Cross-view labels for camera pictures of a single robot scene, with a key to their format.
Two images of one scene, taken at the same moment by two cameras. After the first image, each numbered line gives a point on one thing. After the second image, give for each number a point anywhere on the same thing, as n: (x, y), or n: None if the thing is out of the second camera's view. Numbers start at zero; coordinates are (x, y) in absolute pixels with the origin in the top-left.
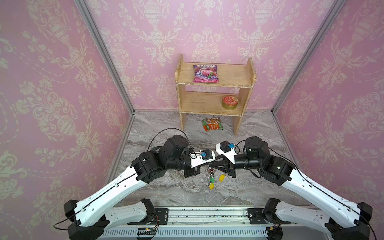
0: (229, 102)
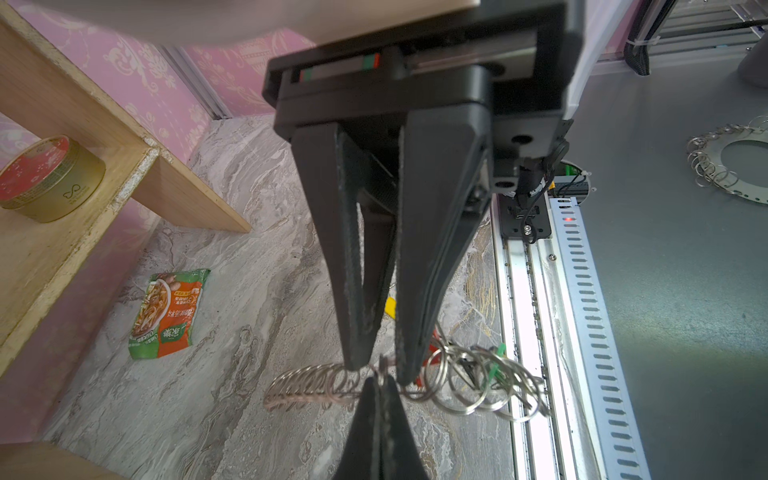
0: (49, 178)
